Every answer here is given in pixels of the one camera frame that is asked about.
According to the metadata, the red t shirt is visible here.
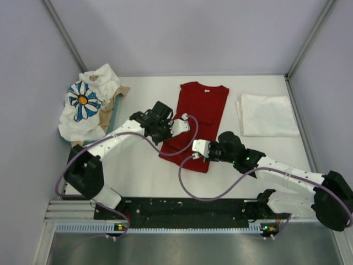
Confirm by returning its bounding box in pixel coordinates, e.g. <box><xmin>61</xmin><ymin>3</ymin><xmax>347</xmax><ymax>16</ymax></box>
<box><xmin>158</xmin><ymin>81</ymin><xmax>230</xmax><ymax>174</ymax></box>

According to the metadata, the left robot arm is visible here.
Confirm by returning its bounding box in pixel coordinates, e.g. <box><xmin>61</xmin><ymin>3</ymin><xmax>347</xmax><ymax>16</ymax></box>
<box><xmin>63</xmin><ymin>101</ymin><xmax>173</xmax><ymax>219</ymax></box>

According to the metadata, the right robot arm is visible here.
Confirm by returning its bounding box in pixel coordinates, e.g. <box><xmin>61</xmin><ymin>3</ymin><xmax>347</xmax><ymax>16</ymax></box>
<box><xmin>192</xmin><ymin>131</ymin><xmax>352</xmax><ymax>232</ymax></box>

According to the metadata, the teal plastic bin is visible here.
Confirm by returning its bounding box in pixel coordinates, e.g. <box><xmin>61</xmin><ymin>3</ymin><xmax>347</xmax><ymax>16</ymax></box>
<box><xmin>61</xmin><ymin>94</ymin><xmax>122</xmax><ymax>147</ymax></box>

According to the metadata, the folded white t shirt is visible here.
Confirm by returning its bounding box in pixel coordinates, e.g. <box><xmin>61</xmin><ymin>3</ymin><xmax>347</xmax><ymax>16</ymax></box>
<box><xmin>236</xmin><ymin>93</ymin><xmax>300</xmax><ymax>137</ymax></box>

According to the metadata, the tan t shirt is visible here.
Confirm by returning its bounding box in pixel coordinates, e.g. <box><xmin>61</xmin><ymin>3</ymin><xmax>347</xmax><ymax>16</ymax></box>
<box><xmin>69</xmin><ymin>72</ymin><xmax>130</xmax><ymax>146</ymax></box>

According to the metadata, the white crumpled t shirt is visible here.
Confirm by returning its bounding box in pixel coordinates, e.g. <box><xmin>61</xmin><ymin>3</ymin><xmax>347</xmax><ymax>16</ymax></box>
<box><xmin>79</xmin><ymin>63</ymin><xmax>121</xmax><ymax>104</ymax></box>

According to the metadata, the white flower print t shirt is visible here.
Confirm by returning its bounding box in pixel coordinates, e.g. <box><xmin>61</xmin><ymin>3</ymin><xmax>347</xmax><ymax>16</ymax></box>
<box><xmin>58</xmin><ymin>81</ymin><xmax>106</xmax><ymax>142</ymax></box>

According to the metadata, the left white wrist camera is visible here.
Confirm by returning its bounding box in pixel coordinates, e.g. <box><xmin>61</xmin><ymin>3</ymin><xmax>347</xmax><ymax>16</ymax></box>
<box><xmin>170</xmin><ymin>113</ymin><xmax>190</xmax><ymax>137</ymax></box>

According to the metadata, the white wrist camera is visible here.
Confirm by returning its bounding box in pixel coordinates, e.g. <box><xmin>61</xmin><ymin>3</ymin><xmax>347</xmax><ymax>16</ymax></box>
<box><xmin>170</xmin><ymin>113</ymin><xmax>190</xmax><ymax>137</ymax></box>
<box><xmin>191</xmin><ymin>139</ymin><xmax>211</xmax><ymax>158</ymax></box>

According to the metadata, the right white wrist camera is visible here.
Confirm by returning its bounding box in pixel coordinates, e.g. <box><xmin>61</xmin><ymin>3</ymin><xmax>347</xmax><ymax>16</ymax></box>
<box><xmin>191</xmin><ymin>139</ymin><xmax>211</xmax><ymax>158</ymax></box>

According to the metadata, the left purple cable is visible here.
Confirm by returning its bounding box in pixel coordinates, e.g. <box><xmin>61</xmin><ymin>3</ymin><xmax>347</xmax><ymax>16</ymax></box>
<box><xmin>56</xmin><ymin>114</ymin><xmax>199</xmax><ymax>240</ymax></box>

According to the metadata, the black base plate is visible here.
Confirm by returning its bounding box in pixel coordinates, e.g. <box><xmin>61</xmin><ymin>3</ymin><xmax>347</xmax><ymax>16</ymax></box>
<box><xmin>93</xmin><ymin>196</ymin><xmax>279</xmax><ymax>229</ymax></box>

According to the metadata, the right aluminium frame post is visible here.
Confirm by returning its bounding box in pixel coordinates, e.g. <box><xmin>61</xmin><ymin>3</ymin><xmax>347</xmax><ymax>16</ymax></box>
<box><xmin>285</xmin><ymin>0</ymin><xmax>339</xmax><ymax>80</ymax></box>

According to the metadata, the aluminium frame post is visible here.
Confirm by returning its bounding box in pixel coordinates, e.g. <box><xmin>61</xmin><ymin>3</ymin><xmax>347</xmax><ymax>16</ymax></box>
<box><xmin>285</xmin><ymin>0</ymin><xmax>339</xmax><ymax>80</ymax></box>
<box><xmin>41</xmin><ymin>0</ymin><xmax>87</xmax><ymax>72</ymax></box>

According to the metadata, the left aluminium frame post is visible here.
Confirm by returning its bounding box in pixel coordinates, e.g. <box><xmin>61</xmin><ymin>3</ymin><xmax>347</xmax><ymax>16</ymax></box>
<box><xmin>41</xmin><ymin>0</ymin><xmax>87</xmax><ymax>72</ymax></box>

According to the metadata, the grey slotted cable duct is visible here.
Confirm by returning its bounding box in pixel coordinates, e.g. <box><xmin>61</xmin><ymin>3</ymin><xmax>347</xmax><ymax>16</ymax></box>
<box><xmin>55</xmin><ymin>221</ymin><xmax>269</xmax><ymax>235</ymax></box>

